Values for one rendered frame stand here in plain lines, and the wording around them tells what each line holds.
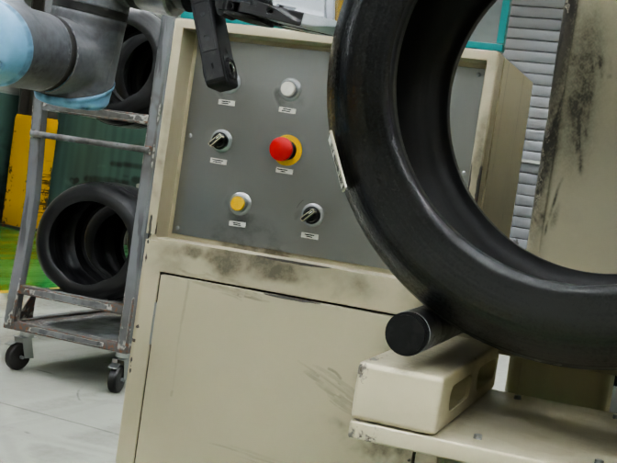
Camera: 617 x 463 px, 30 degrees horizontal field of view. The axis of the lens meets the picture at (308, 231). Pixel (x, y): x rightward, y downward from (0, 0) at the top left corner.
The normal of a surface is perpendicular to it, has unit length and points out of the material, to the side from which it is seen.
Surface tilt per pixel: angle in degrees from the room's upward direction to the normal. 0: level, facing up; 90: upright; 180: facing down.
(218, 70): 88
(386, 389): 90
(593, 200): 90
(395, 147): 95
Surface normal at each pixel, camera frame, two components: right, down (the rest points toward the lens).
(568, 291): -0.32, 0.19
